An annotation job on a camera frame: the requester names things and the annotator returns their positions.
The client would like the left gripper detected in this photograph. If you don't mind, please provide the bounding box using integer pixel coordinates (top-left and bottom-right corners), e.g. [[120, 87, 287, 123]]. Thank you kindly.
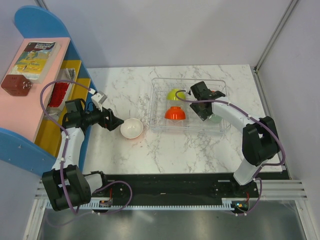
[[80, 102, 123, 131]]

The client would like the pale green ceramic bowl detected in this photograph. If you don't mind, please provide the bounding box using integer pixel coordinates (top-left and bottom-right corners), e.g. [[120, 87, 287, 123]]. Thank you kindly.
[[208, 113, 223, 124]]

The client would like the white bottom bowl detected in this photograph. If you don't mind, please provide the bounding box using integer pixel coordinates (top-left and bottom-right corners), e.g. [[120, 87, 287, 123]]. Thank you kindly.
[[120, 118, 144, 139]]

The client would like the lime green bowl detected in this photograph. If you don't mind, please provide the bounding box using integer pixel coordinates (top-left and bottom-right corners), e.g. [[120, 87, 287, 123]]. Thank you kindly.
[[166, 88, 186, 101]]

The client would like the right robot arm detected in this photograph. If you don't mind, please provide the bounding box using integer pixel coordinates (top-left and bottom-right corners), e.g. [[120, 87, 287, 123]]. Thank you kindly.
[[190, 81, 283, 197]]

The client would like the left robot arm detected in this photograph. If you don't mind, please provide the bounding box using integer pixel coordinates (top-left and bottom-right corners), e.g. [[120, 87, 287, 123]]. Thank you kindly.
[[42, 98, 124, 211]]

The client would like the red white book on shelf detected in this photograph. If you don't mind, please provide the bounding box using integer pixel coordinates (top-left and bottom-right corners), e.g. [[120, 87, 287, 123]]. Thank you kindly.
[[47, 82, 72, 109]]

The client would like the grey patterned cloth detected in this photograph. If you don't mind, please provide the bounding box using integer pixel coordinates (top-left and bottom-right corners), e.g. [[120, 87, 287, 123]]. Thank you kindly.
[[60, 68, 76, 82]]

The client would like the blue pink yellow shelf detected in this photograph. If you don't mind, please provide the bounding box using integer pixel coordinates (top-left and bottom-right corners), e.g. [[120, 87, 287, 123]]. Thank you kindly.
[[0, 5, 100, 179]]

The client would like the paperback book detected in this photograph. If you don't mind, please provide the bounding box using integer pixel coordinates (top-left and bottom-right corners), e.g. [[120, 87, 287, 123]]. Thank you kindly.
[[9, 41, 61, 84]]

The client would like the dark red box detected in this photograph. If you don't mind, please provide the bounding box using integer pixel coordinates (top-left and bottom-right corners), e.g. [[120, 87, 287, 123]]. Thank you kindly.
[[1, 74, 33, 97]]

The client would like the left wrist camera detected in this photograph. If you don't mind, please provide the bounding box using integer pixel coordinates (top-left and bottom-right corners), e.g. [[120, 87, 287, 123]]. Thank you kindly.
[[91, 91, 108, 112]]

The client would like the aluminium frame post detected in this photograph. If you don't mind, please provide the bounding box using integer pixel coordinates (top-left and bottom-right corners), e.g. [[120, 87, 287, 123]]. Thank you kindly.
[[253, 0, 300, 73]]

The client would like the white cable duct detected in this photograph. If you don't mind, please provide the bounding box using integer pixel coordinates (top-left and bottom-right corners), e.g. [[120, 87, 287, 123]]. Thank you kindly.
[[46, 198, 238, 211]]

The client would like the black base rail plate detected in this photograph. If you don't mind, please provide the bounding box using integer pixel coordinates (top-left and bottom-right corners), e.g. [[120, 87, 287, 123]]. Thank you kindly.
[[93, 173, 259, 206]]

